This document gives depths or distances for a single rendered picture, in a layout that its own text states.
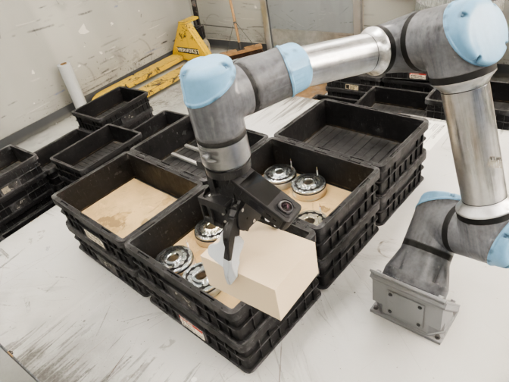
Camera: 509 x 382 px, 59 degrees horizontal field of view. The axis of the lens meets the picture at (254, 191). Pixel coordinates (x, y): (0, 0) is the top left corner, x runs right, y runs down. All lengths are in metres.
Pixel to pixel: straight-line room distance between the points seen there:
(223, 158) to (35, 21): 3.94
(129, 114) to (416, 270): 2.22
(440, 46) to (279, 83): 0.35
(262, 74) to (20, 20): 3.90
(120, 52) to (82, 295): 3.76
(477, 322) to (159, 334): 0.79
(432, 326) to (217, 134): 0.72
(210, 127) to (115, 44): 4.34
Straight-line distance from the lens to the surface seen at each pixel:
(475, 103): 0.92
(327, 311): 1.21
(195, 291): 1.01
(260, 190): 0.68
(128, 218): 1.45
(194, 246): 1.26
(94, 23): 4.80
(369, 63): 0.92
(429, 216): 1.11
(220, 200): 0.71
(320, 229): 1.09
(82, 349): 1.33
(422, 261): 1.09
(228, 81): 0.60
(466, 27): 0.86
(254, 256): 0.77
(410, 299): 1.10
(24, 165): 2.64
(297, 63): 0.67
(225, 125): 0.62
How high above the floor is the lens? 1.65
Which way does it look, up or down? 36 degrees down
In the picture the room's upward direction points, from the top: 11 degrees counter-clockwise
